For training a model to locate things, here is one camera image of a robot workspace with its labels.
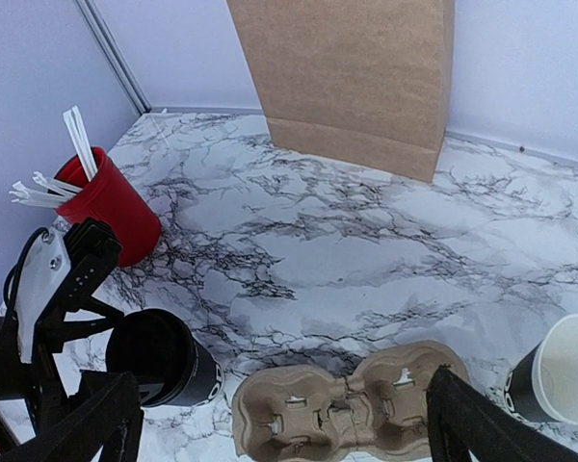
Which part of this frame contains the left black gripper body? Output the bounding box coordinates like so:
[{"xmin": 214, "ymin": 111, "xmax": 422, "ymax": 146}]
[{"xmin": 0, "ymin": 317, "xmax": 85, "ymax": 433}]

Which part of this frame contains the brown paper bag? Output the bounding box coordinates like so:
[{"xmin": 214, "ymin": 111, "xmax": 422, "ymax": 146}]
[{"xmin": 228, "ymin": 0, "xmax": 455, "ymax": 182}]

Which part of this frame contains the black paper coffee cup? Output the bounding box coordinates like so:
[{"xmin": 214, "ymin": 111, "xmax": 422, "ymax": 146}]
[{"xmin": 105, "ymin": 308, "xmax": 223, "ymax": 408}]

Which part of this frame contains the black plastic cup lid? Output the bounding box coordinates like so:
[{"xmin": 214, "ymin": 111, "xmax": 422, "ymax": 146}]
[{"xmin": 105, "ymin": 309, "xmax": 197, "ymax": 407}]

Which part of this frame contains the red cylindrical holder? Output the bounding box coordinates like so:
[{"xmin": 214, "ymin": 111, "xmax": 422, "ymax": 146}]
[{"xmin": 55, "ymin": 146, "xmax": 161, "ymax": 268}]

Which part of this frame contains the left aluminium frame post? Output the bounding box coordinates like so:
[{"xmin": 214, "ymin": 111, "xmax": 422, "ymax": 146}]
[{"xmin": 74, "ymin": 0, "xmax": 152, "ymax": 115}]

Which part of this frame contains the cardboard cup carrier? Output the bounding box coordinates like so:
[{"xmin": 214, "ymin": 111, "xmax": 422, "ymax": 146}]
[{"xmin": 232, "ymin": 341, "xmax": 468, "ymax": 461}]

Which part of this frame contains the white sachet in holder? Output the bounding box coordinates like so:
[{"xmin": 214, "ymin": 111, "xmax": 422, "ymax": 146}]
[{"xmin": 9, "ymin": 171, "xmax": 83, "ymax": 209}]

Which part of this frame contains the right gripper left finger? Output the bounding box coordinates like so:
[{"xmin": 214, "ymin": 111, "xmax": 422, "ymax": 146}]
[{"xmin": 0, "ymin": 371, "xmax": 144, "ymax": 461}]

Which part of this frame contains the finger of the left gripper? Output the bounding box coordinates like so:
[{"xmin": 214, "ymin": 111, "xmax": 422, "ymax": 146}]
[{"xmin": 38, "ymin": 297, "xmax": 124, "ymax": 337}]

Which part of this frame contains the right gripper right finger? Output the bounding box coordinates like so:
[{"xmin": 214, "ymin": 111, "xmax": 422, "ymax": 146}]
[{"xmin": 426, "ymin": 366, "xmax": 578, "ymax": 462}]

